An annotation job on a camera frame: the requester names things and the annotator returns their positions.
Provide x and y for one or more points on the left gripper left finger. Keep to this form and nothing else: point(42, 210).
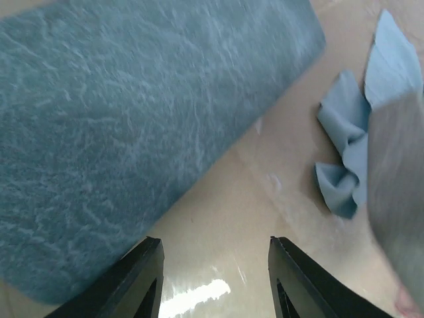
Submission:
point(132, 287)

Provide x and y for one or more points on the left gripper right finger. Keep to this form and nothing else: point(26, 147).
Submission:
point(303, 288)

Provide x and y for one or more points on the grey glasses case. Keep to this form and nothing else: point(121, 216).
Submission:
point(395, 188)

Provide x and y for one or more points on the light blue cleaning cloth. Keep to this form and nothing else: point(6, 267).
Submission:
point(393, 69)

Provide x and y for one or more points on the blue glasses case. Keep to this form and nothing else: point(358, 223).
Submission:
point(112, 110)

